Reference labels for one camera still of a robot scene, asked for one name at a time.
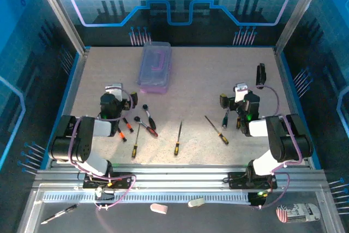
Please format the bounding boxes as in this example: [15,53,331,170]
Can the green handled screwdriver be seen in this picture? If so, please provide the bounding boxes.
[221,107,230,129]

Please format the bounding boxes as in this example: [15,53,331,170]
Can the chrome ratchet black grip handle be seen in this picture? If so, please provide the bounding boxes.
[142,104,158,130]

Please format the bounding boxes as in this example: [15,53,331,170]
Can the purple clear-lid tool box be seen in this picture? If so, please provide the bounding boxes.
[135,41,173,94]

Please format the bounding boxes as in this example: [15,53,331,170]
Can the chrome ratchet red oval handle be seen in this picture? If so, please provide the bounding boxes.
[134,116,159,138]

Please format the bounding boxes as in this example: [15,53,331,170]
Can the yellow-handled screwdriver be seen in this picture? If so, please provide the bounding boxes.
[131,123,141,159]

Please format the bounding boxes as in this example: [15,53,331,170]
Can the black stapler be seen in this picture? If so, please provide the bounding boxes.
[255,63,267,90]

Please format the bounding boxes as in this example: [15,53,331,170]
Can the white eraser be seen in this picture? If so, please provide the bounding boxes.
[187,197,205,208]

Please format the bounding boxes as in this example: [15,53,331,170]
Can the pink eraser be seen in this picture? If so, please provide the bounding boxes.
[149,202,169,214]

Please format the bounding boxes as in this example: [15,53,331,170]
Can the striped printed pouch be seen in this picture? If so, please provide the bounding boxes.
[275,202,321,223]

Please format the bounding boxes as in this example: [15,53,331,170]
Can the black pen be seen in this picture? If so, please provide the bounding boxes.
[40,204,79,225]

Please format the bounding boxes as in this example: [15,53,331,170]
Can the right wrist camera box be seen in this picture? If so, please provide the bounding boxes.
[233,82,249,103]

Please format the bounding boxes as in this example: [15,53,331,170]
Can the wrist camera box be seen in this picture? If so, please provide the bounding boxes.
[105,82,124,102]
[233,82,249,103]

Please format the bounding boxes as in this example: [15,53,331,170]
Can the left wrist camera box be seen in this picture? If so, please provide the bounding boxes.
[105,82,124,102]

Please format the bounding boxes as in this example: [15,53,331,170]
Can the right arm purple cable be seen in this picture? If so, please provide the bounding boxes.
[239,85,303,211]

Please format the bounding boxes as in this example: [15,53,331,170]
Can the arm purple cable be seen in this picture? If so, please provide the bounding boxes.
[68,87,137,212]
[239,85,303,211]

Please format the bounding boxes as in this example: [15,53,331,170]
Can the aluminium table side rail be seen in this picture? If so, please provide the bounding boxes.
[45,49,91,170]
[273,47,313,168]

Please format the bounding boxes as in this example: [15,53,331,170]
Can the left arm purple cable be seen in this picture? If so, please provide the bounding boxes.
[68,87,137,212]

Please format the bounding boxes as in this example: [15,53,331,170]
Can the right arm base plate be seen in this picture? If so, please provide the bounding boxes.
[228,171,278,190]

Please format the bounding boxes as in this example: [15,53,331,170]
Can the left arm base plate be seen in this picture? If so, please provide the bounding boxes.
[83,172,133,190]

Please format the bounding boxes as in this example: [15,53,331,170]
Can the aluminium mounting rail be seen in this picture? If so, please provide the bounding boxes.
[32,163,329,190]

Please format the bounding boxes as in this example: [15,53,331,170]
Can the slotted cable duct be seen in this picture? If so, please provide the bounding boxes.
[42,191,251,204]

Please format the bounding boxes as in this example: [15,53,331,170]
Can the aluminium frame post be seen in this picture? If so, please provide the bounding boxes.
[30,0,91,55]
[274,0,328,53]

